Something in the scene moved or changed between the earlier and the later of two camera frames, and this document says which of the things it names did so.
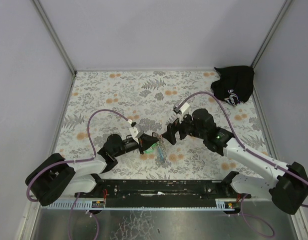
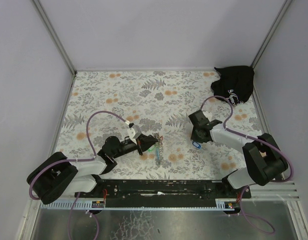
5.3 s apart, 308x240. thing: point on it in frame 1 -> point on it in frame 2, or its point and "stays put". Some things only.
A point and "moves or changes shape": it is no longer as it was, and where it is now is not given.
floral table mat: (105, 103) stays put
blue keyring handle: (159, 154) moves or changes shape
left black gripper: (141, 145) stays put
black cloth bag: (235, 85) stays put
